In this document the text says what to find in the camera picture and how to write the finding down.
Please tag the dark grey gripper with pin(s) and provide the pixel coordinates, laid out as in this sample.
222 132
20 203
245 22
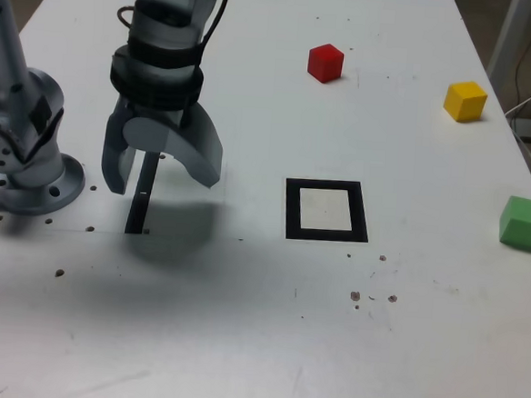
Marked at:
155 111

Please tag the red cube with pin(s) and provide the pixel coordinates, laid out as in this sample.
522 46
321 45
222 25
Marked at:
325 62

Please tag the yellow cube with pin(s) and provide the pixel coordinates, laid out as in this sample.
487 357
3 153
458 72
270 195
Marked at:
464 101

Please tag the green cube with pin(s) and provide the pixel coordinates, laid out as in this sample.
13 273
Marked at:
521 223

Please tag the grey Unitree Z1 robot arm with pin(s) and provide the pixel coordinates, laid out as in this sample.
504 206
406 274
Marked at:
7 53

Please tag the black tape square outline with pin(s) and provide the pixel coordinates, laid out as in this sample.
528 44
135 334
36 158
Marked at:
292 210

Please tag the black tape strip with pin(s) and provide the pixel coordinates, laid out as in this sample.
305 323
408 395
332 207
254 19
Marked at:
137 213

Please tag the white furniture leg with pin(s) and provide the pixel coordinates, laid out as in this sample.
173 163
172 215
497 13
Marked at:
504 42

